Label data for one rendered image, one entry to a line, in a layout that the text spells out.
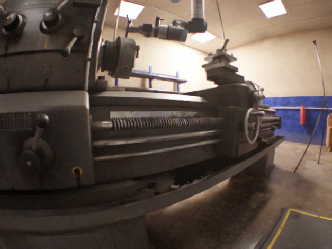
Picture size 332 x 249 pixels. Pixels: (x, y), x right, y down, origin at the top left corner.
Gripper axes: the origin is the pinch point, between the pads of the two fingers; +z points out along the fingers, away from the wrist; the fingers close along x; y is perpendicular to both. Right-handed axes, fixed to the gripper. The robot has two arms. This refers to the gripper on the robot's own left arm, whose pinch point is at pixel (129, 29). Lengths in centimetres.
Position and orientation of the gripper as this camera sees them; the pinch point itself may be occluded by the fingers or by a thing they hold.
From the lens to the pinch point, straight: 92.1
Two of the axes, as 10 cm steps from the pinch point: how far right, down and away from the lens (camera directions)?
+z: -9.9, -0.9, -1.0
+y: -1.2, 9.3, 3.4
